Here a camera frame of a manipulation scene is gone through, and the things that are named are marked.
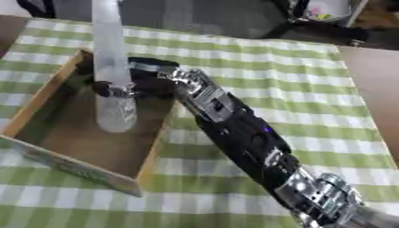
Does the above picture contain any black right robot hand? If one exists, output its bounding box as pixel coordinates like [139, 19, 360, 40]
[92, 56, 183, 100]

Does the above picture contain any clear plastic bottle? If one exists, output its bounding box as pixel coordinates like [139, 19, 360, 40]
[90, 0, 141, 134]

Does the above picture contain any tan cardboard box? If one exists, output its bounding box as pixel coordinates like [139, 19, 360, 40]
[0, 49, 178, 198]

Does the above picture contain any black office chair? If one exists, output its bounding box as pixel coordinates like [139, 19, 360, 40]
[266, 0, 371, 43]

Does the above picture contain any white bag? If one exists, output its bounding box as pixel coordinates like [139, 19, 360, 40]
[305, 0, 355, 20]

